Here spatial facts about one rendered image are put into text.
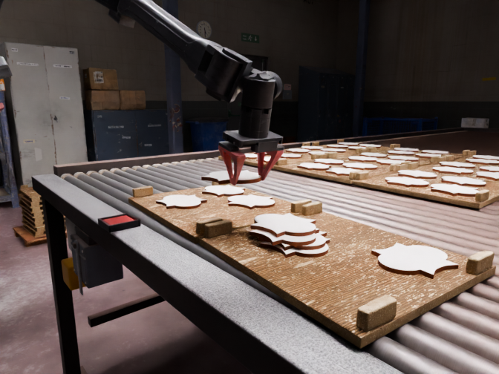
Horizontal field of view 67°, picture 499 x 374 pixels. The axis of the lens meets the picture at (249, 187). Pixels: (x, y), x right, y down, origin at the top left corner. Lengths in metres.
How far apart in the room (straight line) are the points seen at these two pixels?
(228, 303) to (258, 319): 0.06
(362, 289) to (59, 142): 5.06
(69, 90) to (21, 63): 0.59
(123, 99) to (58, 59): 0.98
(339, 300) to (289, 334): 0.09
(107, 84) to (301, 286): 5.31
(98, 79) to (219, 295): 5.24
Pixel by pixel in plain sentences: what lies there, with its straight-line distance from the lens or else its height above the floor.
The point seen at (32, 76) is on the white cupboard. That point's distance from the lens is 5.37.
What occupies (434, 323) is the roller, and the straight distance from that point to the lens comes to 0.59.
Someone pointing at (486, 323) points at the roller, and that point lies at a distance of 0.62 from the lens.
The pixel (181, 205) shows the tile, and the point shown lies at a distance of 0.99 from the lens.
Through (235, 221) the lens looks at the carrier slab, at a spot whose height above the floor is 0.94.
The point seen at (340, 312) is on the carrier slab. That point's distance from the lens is 0.53.
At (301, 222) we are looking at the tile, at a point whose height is 0.97.
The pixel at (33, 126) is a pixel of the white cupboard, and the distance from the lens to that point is 5.36.
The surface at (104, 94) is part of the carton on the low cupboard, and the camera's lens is 5.76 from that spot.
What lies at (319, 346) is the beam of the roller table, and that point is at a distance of 0.50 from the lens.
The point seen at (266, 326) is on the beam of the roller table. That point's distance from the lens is 0.53.
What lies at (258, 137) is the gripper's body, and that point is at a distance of 0.70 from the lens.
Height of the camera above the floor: 1.20
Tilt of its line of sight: 13 degrees down
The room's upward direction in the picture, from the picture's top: straight up
